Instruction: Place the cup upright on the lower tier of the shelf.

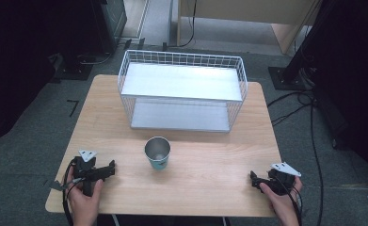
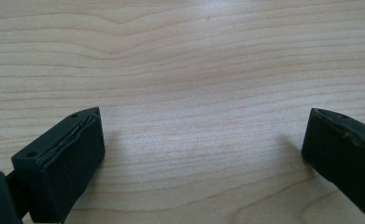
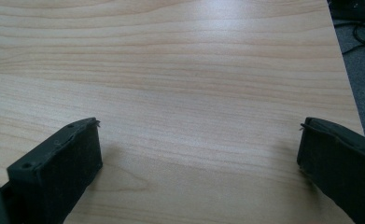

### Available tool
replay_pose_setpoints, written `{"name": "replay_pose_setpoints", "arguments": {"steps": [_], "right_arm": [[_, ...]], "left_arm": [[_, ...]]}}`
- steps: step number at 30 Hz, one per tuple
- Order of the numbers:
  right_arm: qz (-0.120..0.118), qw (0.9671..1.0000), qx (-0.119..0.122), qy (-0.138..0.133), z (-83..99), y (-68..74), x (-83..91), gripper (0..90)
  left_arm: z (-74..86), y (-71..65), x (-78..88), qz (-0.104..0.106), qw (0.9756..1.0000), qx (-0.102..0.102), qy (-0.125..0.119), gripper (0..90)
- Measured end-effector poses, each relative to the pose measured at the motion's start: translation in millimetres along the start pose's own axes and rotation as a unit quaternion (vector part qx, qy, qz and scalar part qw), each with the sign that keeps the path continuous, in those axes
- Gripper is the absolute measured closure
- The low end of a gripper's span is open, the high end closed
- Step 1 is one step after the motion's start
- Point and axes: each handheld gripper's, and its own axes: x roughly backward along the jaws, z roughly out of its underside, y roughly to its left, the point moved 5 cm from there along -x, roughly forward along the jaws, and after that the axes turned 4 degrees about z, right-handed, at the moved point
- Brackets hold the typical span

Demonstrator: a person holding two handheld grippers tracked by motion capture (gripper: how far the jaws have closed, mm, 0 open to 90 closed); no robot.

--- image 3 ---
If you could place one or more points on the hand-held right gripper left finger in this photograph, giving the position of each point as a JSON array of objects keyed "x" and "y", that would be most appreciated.
[{"x": 58, "y": 174}]

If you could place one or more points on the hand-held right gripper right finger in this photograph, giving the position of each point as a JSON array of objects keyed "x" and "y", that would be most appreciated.
[{"x": 342, "y": 165}]

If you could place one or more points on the dark equipment base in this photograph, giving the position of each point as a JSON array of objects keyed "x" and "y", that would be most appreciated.
[{"x": 353, "y": 9}]

